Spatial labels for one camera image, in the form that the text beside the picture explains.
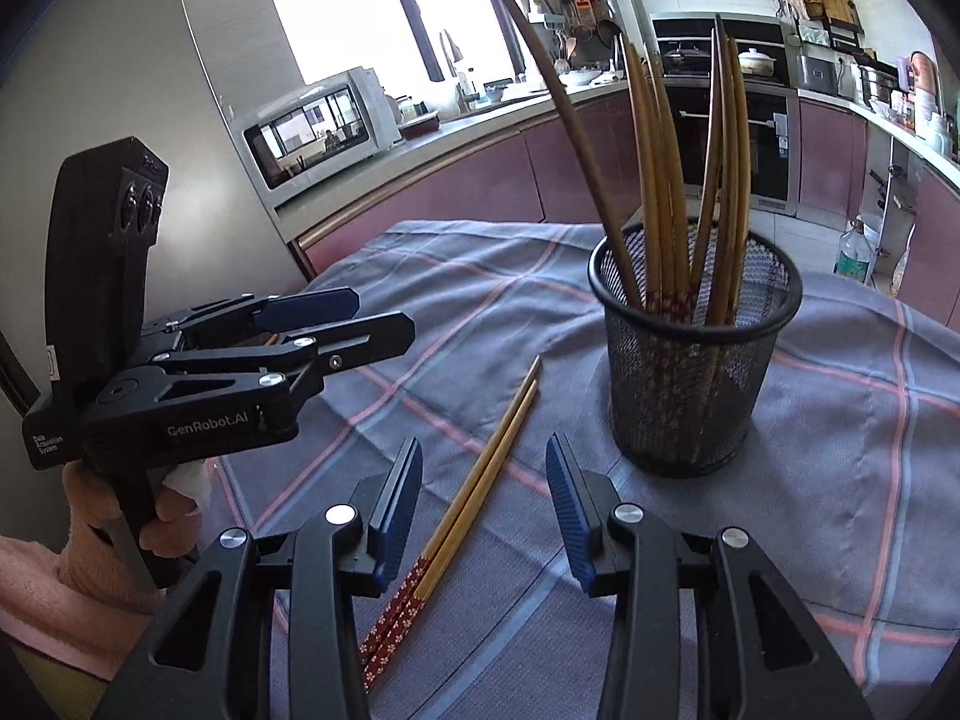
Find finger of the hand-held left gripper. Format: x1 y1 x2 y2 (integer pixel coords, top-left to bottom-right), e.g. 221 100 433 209
86 311 416 466
141 287 361 353

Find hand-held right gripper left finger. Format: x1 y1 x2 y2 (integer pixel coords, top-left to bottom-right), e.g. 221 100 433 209
94 436 423 720

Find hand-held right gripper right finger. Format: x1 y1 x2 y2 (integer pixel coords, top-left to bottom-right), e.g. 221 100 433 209
546 433 875 720

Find red-tipped wooden chopstick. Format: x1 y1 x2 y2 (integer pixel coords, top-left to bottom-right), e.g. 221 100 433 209
472 0 644 308
362 379 541 693

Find pair of chopsticks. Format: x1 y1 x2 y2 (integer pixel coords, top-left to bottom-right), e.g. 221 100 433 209
358 355 542 661

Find black mesh utensil holder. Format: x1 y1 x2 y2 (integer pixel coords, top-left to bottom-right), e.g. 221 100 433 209
587 219 803 479

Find bunch of wooden chopsticks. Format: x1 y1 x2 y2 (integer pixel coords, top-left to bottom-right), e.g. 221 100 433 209
619 13 753 327

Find person's left forearm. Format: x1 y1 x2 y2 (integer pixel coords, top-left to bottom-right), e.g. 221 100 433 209
0 532 158 661

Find person's left hand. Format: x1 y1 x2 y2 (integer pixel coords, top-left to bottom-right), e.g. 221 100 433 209
61 457 215 597

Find white microwave oven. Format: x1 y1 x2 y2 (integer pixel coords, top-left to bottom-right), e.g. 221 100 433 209
241 67 404 209

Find mauve kitchen cabinets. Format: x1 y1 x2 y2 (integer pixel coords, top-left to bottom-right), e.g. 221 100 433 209
292 86 960 331

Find grey plaid tablecloth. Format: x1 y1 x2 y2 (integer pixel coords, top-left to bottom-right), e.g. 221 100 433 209
214 219 960 720

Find kitchen window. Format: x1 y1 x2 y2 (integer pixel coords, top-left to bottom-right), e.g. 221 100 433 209
253 0 541 87

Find clear plastic bottle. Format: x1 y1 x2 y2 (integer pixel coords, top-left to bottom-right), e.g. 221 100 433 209
831 216 875 282

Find built-in black oven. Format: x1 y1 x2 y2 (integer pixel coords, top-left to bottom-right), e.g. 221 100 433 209
651 79 797 215

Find dark lidded pan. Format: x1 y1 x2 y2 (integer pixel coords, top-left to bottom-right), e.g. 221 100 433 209
661 45 710 76

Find black countertop rack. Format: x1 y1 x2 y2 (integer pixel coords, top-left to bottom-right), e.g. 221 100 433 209
771 0 863 53

